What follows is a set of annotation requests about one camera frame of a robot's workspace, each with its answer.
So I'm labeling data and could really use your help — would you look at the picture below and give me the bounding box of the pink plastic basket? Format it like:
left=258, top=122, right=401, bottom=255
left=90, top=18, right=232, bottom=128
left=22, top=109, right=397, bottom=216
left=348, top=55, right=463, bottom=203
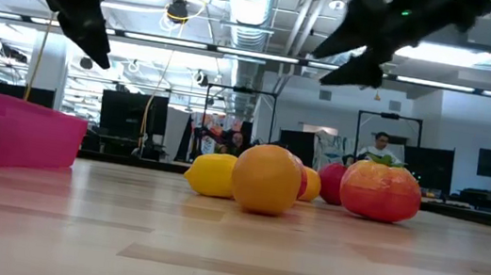
left=0, top=92, right=92, bottom=182

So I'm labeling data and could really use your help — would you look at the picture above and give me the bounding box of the black ceiling camera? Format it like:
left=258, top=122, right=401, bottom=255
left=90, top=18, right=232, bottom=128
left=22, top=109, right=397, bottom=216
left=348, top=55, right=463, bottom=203
left=164, top=0, right=192, bottom=26

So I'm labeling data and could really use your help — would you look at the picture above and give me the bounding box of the person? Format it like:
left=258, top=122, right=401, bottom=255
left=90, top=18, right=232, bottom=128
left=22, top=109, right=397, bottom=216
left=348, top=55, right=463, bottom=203
left=355, top=128, right=408, bottom=167
left=219, top=129, right=252, bottom=158

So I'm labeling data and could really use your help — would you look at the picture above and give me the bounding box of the white column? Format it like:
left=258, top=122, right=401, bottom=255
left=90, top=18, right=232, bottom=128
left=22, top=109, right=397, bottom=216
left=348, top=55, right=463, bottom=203
left=24, top=28, right=74, bottom=111

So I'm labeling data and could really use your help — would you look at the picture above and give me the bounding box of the long ceiling light bar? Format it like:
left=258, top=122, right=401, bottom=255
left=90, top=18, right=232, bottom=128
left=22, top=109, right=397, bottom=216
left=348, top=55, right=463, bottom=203
left=0, top=9, right=491, bottom=100

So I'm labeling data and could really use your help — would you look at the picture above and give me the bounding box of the black metal frame stand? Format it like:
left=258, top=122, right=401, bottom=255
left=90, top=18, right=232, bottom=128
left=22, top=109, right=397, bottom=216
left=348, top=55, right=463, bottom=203
left=196, top=82, right=280, bottom=171
left=352, top=108, right=425, bottom=167

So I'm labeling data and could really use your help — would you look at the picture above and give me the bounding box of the large black monitor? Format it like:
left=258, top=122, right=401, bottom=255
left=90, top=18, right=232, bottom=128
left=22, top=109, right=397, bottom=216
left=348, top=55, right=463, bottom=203
left=96, top=89, right=171, bottom=145

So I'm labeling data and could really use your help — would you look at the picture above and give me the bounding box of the large orange tomato green leaf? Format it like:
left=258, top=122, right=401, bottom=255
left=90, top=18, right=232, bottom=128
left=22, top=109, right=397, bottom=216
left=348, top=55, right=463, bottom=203
left=335, top=149, right=428, bottom=228

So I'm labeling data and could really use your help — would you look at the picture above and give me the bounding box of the small yellow-orange fruit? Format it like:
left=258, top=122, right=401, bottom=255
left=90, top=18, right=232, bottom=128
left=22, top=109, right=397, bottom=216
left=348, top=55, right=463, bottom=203
left=298, top=166, right=325, bottom=204

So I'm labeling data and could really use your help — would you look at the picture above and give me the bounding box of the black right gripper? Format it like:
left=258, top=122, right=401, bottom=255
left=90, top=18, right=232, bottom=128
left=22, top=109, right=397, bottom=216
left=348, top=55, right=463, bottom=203
left=307, top=0, right=491, bottom=108

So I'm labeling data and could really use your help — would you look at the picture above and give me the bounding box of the yellow lemon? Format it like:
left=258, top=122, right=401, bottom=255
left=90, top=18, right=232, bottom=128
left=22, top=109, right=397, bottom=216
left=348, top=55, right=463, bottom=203
left=180, top=148, right=240, bottom=201

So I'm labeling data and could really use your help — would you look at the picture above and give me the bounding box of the red apple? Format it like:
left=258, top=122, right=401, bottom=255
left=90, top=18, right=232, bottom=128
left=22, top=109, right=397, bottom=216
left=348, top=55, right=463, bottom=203
left=313, top=159, right=351, bottom=207

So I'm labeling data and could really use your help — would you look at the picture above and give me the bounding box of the round orange fruit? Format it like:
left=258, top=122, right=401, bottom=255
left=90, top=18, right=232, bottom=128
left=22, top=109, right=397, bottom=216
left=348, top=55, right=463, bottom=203
left=226, top=139, right=306, bottom=220

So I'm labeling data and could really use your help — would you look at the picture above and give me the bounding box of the yellow hanging cable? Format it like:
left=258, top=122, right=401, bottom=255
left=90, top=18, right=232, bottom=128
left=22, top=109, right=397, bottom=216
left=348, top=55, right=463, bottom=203
left=24, top=9, right=57, bottom=104
left=137, top=15, right=187, bottom=153

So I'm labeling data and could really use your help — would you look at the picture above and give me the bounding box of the black divider panel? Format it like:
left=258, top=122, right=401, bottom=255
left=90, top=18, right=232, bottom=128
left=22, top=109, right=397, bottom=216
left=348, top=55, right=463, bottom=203
left=275, top=128, right=319, bottom=170
left=399, top=143, right=457, bottom=197

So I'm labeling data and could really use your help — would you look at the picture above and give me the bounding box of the low black monitor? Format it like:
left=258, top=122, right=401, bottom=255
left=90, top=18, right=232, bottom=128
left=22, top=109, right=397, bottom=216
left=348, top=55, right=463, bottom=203
left=0, top=82, right=57, bottom=110

